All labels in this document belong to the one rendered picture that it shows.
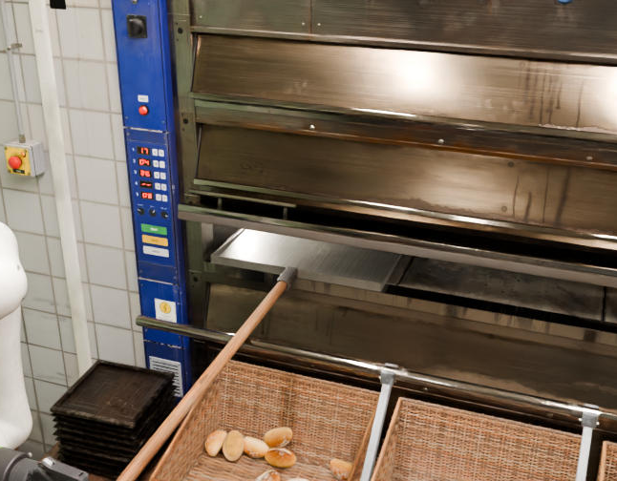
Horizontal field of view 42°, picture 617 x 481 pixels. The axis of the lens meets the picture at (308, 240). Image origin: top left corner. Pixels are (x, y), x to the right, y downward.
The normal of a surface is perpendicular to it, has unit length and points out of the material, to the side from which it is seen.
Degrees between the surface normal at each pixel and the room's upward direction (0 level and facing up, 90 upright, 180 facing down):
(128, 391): 0
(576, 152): 90
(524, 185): 70
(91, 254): 90
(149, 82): 90
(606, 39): 90
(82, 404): 0
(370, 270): 1
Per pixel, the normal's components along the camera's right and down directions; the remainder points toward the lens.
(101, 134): -0.35, 0.39
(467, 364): -0.33, 0.06
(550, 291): 0.00, -0.91
